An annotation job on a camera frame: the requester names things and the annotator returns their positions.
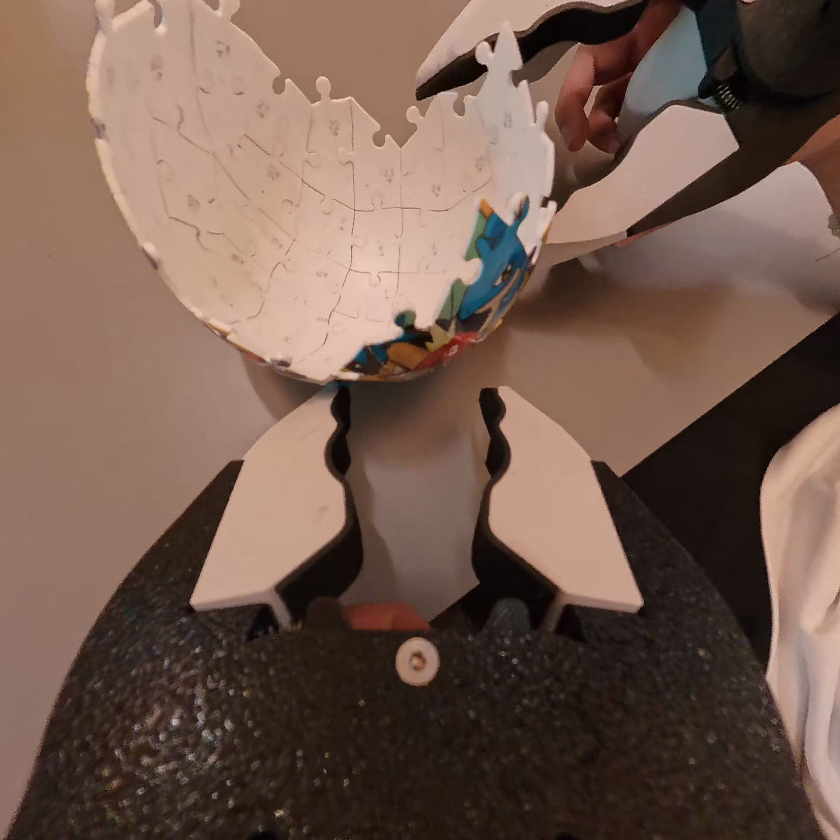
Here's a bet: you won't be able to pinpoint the person's white shirt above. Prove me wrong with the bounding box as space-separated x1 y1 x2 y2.
760 406 840 805

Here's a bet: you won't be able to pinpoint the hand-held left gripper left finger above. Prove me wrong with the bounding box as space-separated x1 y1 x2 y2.
189 387 365 626

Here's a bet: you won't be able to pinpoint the person's right forearm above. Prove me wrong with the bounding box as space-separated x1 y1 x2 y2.
784 118 840 198

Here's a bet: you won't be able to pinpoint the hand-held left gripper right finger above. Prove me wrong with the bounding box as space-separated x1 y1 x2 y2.
472 385 645 626

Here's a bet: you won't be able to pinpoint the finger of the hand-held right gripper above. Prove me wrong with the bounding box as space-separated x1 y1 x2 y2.
543 105 742 247
413 0 652 102

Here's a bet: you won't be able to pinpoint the partly built puzzle ball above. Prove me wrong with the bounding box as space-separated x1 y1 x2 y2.
85 0 560 385

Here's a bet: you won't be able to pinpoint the person's left hand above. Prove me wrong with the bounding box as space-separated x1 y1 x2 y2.
341 600 431 632

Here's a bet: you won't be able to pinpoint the person's black trousers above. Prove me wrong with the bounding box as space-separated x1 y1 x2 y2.
620 315 840 664

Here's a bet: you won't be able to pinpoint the person's right hand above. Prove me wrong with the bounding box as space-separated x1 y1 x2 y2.
555 25 665 154

